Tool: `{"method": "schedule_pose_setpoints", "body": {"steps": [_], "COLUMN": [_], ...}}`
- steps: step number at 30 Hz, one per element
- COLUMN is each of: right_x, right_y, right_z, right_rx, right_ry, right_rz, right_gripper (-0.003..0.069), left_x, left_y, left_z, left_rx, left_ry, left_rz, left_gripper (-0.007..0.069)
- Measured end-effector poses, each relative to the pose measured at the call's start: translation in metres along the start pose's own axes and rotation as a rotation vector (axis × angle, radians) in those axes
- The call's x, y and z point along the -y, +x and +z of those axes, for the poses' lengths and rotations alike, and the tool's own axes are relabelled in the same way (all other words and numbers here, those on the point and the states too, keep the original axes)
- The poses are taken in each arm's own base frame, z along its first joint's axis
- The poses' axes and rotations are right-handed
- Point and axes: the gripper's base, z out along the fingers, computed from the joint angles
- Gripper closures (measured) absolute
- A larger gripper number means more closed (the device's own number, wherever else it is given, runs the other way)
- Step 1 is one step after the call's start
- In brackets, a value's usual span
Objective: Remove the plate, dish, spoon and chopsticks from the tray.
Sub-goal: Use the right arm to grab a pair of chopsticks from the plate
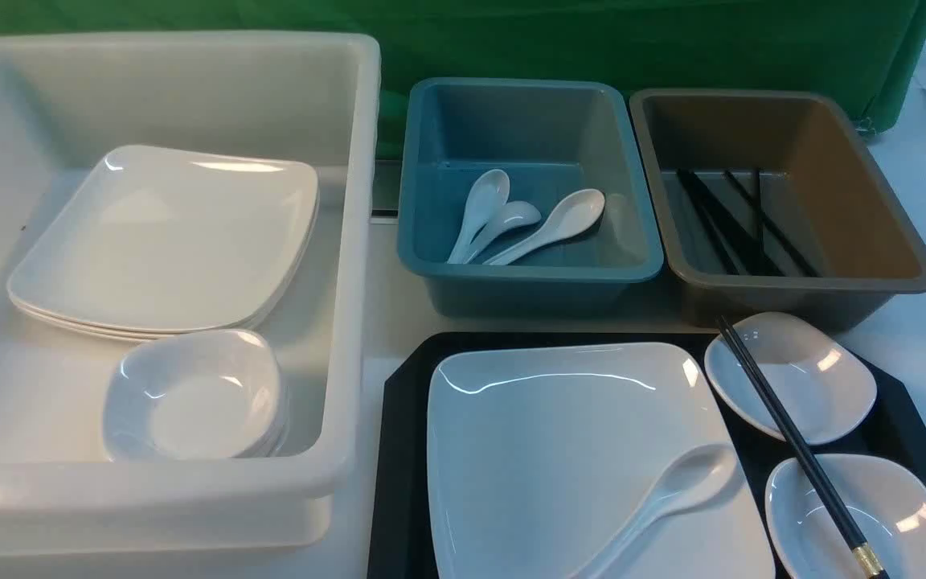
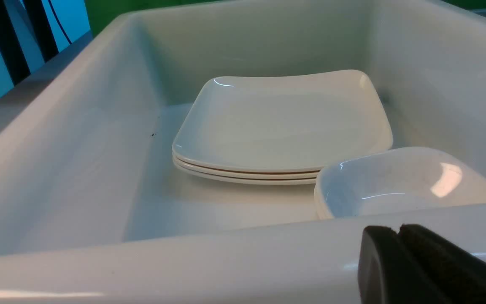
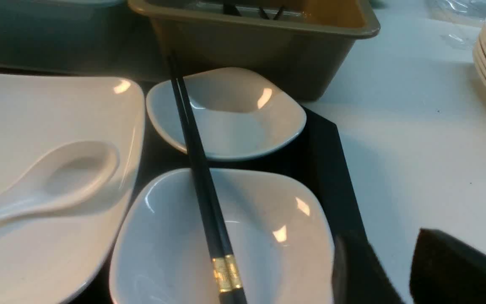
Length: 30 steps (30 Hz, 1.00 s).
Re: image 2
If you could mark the bottom stacked white plate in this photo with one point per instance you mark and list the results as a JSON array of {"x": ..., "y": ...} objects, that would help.
[{"x": 305, "y": 181}]

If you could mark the top stacked white square plate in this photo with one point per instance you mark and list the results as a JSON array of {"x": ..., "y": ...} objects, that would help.
[{"x": 284, "y": 124}]

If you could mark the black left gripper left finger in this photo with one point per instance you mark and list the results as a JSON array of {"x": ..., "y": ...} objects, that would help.
[{"x": 388, "y": 274}]

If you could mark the large white plastic tub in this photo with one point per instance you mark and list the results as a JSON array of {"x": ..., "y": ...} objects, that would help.
[{"x": 92, "y": 210}]

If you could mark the stacked white small bowl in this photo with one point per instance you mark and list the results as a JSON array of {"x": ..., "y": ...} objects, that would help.
[{"x": 398, "y": 180}]

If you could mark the green backdrop cloth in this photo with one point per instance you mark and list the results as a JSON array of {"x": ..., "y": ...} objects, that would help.
[{"x": 102, "y": 12}]

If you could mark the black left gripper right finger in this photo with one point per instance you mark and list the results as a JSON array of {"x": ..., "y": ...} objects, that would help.
[{"x": 457, "y": 273}]

